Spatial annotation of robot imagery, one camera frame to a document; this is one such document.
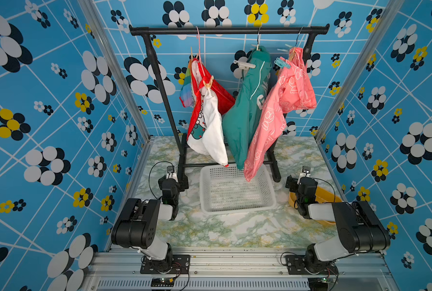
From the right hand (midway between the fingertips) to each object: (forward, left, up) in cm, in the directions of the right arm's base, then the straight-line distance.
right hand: (303, 177), depth 93 cm
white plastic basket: (-5, +41, -5) cm, 41 cm away
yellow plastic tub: (-8, -9, -5) cm, 13 cm away
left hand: (+1, +66, +2) cm, 66 cm away
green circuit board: (-45, +66, -8) cm, 80 cm away
